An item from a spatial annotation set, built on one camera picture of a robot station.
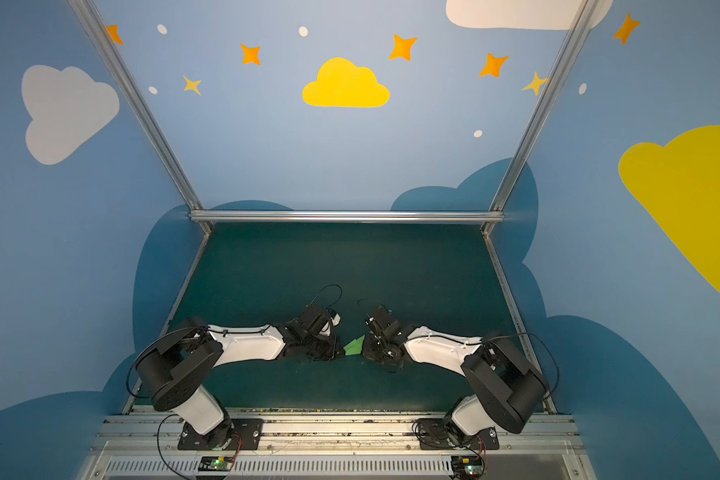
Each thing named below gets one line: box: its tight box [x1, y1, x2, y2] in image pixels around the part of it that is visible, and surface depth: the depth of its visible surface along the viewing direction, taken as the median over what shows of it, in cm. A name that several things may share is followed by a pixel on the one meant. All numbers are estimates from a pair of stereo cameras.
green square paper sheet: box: [343, 334, 365, 356], surface depth 91 cm
